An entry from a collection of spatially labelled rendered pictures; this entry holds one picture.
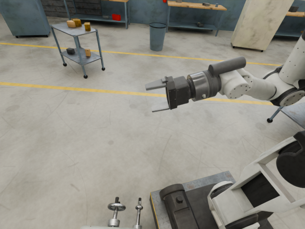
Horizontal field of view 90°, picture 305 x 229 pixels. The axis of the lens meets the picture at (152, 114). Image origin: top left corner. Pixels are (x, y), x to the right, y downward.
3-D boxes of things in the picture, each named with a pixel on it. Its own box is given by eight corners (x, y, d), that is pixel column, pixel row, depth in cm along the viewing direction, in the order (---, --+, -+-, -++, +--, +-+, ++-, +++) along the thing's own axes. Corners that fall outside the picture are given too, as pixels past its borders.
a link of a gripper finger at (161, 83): (145, 85, 46) (164, 79, 46) (146, 92, 44) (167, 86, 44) (143, 81, 45) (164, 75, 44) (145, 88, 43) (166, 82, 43)
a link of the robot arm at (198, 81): (165, 97, 56) (196, 89, 56) (172, 118, 51) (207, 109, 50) (161, 70, 46) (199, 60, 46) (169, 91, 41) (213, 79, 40)
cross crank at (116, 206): (110, 201, 104) (107, 196, 96) (127, 202, 104) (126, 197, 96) (104, 230, 93) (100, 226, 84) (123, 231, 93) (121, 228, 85)
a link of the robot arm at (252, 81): (206, 73, 53) (232, 82, 58) (218, 91, 47) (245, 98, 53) (219, 57, 48) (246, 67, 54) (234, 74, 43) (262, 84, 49)
